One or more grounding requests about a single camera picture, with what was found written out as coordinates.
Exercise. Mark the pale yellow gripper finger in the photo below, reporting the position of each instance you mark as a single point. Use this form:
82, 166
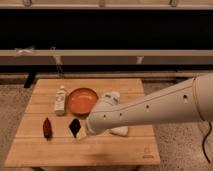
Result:
81, 133

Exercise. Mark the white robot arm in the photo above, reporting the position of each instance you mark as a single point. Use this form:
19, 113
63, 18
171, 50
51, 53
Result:
188, 101

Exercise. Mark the black eraser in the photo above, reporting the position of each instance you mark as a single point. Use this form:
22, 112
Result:
75, 126

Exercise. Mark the orange round plate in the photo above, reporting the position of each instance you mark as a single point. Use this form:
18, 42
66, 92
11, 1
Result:
82, 100

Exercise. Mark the dark red chili pepper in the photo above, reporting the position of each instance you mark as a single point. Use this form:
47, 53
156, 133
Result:
47, 129

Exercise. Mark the white plastic bottle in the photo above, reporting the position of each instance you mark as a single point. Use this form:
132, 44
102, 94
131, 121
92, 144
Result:
60, 101

